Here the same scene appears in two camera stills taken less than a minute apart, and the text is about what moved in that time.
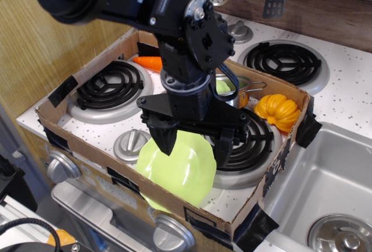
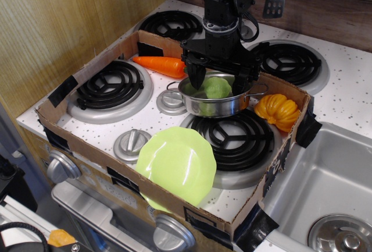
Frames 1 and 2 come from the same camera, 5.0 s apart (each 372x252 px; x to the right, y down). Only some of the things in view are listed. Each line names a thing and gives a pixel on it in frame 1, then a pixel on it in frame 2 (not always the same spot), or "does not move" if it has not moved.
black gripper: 195,109 to 222,46
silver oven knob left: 61,168 does not move
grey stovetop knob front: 127,145 does not move
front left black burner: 110,96 does not move
